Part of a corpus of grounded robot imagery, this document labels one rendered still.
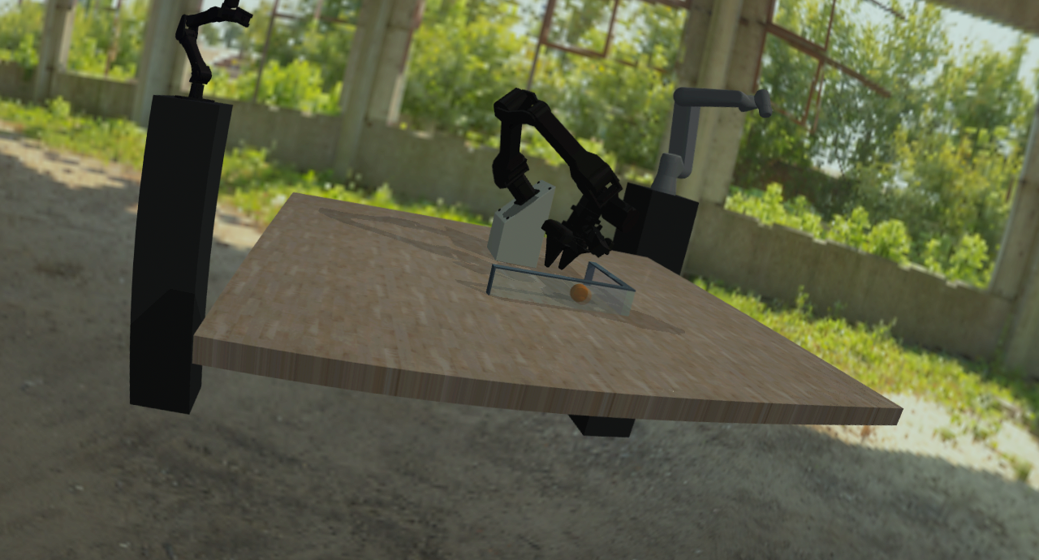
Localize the clear low corner wall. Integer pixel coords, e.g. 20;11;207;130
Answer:
490;263;636;317

